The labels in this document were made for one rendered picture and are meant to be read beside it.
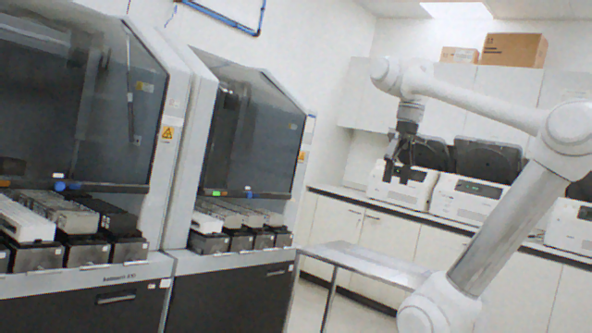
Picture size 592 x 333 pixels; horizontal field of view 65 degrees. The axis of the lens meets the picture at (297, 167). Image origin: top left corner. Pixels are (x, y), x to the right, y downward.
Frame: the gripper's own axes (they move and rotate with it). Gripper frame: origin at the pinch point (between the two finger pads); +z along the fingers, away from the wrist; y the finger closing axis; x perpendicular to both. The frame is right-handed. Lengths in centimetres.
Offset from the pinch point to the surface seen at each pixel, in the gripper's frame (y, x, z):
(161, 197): -35, 75, 25
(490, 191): 223, 24, 1
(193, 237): -17, 73, 41
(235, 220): 6, 74, 34
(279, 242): 32, 66, 43
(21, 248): -86, 67, 39
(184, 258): -26, 66, 47
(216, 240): -11, 66, 40
